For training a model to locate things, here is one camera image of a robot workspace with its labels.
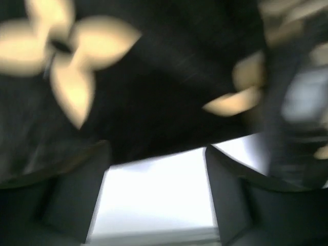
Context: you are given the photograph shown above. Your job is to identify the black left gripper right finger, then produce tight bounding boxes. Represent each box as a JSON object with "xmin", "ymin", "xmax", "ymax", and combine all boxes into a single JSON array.
[{"xmin": 205, "ymin": 146, "xmax": 327, "ymax": 245}]

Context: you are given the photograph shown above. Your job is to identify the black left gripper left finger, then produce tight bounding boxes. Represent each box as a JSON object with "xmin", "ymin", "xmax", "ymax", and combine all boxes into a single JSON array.
[{"xmin": 1, "ymin": 141, "xmax": 111, "ymax": 245}]

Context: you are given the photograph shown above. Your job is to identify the black floral plush pillowcase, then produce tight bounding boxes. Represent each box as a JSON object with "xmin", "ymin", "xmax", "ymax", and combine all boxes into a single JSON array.
[{"xmin": 1, "ymin": 1, "xmax": 327, "ymax": 190}]

